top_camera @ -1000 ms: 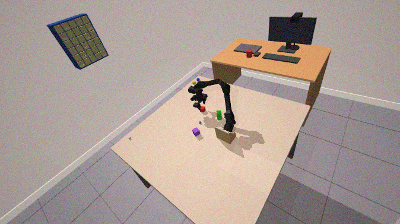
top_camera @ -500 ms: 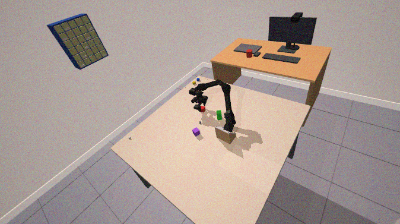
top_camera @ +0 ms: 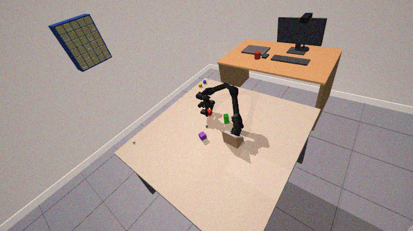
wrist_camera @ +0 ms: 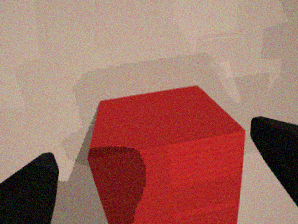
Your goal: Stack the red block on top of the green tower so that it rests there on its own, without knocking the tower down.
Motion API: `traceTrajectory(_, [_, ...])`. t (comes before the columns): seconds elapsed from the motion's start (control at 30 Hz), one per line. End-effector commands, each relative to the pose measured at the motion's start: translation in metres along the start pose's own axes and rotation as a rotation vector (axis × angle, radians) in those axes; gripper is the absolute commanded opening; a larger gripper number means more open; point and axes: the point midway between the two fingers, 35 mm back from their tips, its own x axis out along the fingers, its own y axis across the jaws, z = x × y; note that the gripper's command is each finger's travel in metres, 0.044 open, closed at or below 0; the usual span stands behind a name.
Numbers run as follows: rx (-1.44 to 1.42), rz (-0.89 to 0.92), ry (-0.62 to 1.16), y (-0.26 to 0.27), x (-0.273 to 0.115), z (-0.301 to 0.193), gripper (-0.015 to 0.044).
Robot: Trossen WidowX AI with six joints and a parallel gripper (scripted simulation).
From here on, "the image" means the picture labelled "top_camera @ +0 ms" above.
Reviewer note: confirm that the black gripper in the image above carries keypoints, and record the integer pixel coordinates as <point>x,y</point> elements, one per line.
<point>208,105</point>

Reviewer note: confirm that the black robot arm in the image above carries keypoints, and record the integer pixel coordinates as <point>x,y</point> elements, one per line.
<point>236,118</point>

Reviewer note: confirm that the purple block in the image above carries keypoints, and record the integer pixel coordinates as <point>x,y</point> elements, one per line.
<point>202,135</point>

